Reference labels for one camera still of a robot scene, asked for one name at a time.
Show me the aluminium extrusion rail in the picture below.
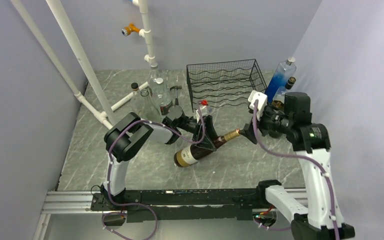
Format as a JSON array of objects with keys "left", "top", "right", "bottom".
[{"left": 32, "top": 188, "right": 342, "bottom": 240}]

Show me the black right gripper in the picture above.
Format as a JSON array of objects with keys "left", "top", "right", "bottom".
[{"left": 237, "top": 103, "right": 292, "bottom": 143}]

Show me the white pvc pipe frame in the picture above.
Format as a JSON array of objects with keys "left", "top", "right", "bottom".
[{"left": 10, "top": 0, "right": 156, "bottom": 129}]

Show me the small black handled hammer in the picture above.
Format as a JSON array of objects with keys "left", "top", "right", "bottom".
[{"left": 169, "top": 85, "right": 182, "bottom": 106}]

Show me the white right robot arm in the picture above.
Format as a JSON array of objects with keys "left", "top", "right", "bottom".
[{"left": 243, "top": 90, "right": 356, "bottom": 240}]

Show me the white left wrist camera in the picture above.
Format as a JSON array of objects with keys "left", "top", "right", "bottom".
[{"left": 195, "top": 99, "right": 214, "bottom": 122}]

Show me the blue square glass bottle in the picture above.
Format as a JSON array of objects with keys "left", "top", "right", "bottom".
[{"left": 264, "top": 56, "right": 297, "bottom": 103}]

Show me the clear bottle red black label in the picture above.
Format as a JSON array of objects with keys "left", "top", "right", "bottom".
[{"left": 130, "top": 82, "right": 143, "bottom": 117}]

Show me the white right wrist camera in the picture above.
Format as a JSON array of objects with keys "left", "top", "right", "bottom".
[{"left": 247, "top": 90, "right": 268, "bottom": 121}]

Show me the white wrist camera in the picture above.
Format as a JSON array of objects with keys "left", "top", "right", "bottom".
[
  {"left": 195, "top": 99, "right": 214, "bottom": 122},
  {"left": 247, "top": 90, "right": 268, "bottom": 121}
]

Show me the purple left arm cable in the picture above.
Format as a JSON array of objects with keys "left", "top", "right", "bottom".
[{"left": 101, "top": 105, "right": 207, "bottom": 240}]

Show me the clear bottle black gold cap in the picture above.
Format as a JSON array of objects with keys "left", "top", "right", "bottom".
[{"left": 271, "top": 76, "right": 296, "bottom": 110}]

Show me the clear round glass bottle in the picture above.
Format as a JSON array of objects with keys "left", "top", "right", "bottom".
[{"left": 148, "top": 62, "right": 161, "bottom": 96}]

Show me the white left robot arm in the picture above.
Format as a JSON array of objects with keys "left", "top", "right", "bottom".
[{"left": 101, "top": 105, "right": 218, "bottom": 210}]

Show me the clear glass bottle silver cap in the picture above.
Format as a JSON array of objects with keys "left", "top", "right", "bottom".
[{"left": 151, "top": 77, "right": 173, "bottom": 118}]

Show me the brown bottle gold foil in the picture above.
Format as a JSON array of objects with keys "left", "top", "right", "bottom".
[{"left": 173, "top": 128, "right": 241, "bottom": 168}]

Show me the black wire wine rack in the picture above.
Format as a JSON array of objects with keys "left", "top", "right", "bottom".
[{"left": 186, "top": 59, "right": 267, "bottom": 110}]

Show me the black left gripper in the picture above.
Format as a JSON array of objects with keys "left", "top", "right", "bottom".
[{"left": 176, "top": 115, "right": 221, "bottom": 152}]

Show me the clear bottle black gold label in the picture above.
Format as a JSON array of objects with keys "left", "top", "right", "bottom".
[{"left": 140, "top": 88, "right": 162, "bottom": 123}]

